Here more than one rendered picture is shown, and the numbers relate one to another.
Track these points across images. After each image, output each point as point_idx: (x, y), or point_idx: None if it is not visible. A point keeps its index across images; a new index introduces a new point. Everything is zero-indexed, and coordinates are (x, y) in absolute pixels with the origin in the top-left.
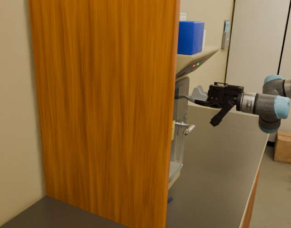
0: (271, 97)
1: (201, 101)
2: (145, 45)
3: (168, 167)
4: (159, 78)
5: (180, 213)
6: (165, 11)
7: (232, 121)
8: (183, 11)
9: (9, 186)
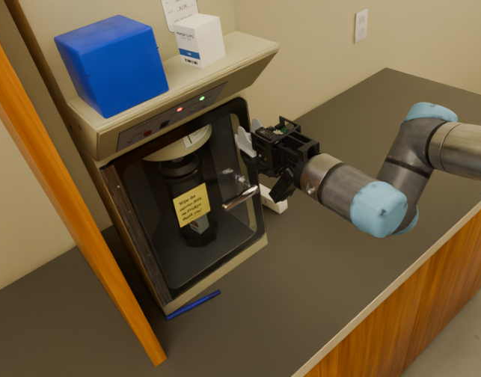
0: (352, 188)
1: (246, 155)
2: (1, 108)
3: (126, 292)
4: (40, 172)
5: (214, 324)
6: None
7: (461, 121)
8: None
9: (13, 240)
